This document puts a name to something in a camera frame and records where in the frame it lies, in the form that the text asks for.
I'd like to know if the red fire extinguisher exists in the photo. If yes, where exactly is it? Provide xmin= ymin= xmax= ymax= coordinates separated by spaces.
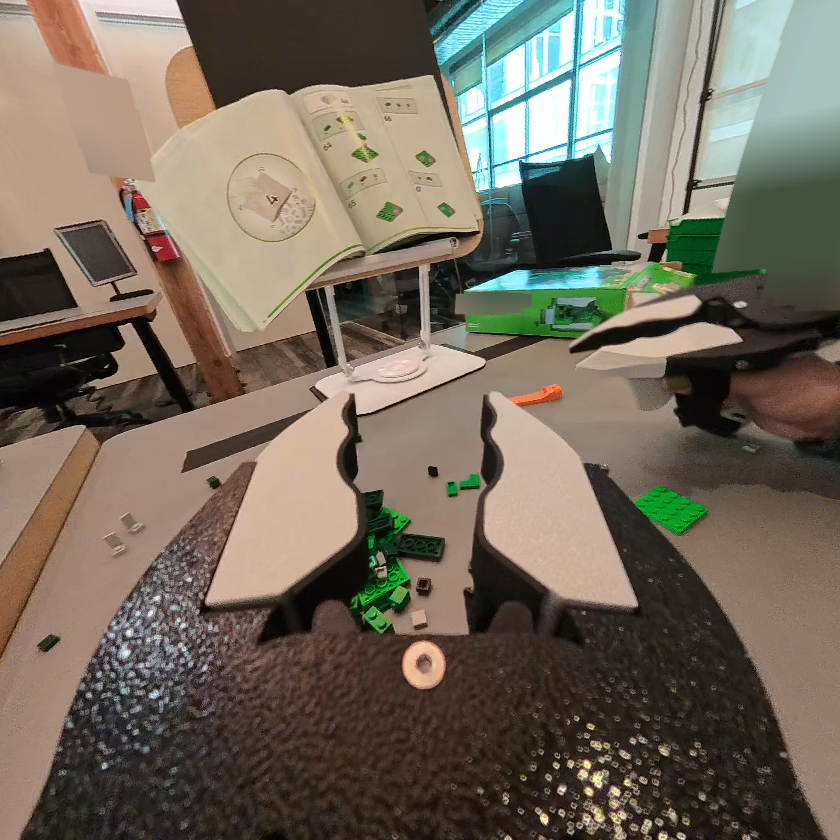
xmin=120 ymin=178 xmax=179 ymax=262

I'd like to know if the pile of lego bricks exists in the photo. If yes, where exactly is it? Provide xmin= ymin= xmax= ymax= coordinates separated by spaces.
xmin=348 ymin=489 xmax=413 ymax=634

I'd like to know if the green lego box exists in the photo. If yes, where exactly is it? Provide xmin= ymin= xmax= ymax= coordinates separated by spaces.
xmin=456 ymin=262 xmax=698 ymax=339

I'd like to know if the dark green lego plate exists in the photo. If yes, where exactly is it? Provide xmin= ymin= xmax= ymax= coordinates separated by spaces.
xmin=395 ymin=533 xmax=447 ymax=562

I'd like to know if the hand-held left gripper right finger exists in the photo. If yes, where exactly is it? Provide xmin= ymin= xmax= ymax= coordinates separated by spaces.
xmin=469 ymin=392 xmax=639 ymax=634

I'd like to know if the black backdrop board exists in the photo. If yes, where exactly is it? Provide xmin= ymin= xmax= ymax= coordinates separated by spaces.
xmin=177 ymin=0 xmax=441 ymax=109

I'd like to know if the small framed screen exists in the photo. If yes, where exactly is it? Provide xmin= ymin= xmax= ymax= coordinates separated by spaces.
xmin=54 ymin=220 xmax=155 ymax=303

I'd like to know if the person's right hand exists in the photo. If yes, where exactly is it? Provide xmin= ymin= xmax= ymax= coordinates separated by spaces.
xmin=722 ymin=353 xmax=840 ymax=445

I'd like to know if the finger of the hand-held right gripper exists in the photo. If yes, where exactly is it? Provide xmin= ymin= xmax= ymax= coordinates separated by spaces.
xmin=575 ymin=323 xmax=744 ymax=413
xmin=568 ymin=293 xmax=707 ymax=357

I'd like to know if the wooden office desk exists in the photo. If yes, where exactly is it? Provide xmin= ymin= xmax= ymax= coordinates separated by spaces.
xmin=0 ymin=292 xmax=198 ymax=414

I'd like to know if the wooden post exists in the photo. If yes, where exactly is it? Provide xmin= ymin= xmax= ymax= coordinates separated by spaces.
xmin=26 ymin=0 xmax=244 ymax=401

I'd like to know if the black office chair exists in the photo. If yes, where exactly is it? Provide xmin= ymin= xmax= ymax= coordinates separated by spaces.
xmin=0 ymin=328 xmax=126 ymax=421
xmin=518 ymin=156 xmax=641 ymax=269

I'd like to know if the black light stand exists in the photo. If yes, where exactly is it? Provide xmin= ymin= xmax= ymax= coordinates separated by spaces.
xmin=681 ymin=0 xmax=721 ymax=217

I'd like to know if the green square lego plate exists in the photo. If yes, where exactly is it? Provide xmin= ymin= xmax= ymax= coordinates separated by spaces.
xmin=633 ymin=486 xmax=710 ymax=536

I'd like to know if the open instruction booklet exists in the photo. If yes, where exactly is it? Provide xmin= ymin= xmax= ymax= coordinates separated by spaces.
xmin=141 ymin=74 xmax=483 ymax=332

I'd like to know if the white book stand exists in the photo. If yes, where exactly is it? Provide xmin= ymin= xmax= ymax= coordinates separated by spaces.
xmin=305 ymin=238 xmax=488 ymax=416

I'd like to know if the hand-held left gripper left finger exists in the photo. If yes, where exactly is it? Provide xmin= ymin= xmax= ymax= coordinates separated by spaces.
xmin=205 ymin=392 xmax=368 ymax=614

